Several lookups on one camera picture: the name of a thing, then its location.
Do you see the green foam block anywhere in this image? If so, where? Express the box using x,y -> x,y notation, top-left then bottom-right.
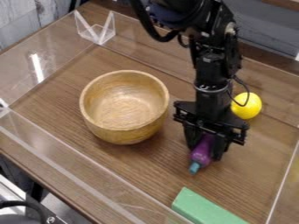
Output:
173,187 -> 249,224

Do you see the purple toy eggplant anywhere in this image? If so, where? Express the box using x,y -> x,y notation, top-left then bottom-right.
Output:
189,134 -> 214,175

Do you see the black metal stand base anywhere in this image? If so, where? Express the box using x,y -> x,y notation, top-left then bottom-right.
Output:
24,195 -> 68,224

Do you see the clear acrylic enclosure wall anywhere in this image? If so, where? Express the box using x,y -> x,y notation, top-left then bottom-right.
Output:
0,8 -> 299,224

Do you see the black cable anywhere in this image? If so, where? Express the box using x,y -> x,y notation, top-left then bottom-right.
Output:
0,199 -> 48,224

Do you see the brown wooden bowl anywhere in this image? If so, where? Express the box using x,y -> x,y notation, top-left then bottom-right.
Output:
79,70 -> 170,145

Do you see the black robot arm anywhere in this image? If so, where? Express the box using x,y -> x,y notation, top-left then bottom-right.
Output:
130,0 -> 249,160

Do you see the yellow toy lemon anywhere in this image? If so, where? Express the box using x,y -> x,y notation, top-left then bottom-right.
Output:
230,92 -> 263,120

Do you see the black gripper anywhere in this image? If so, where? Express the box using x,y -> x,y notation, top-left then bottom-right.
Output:
173,84 -> 249,161

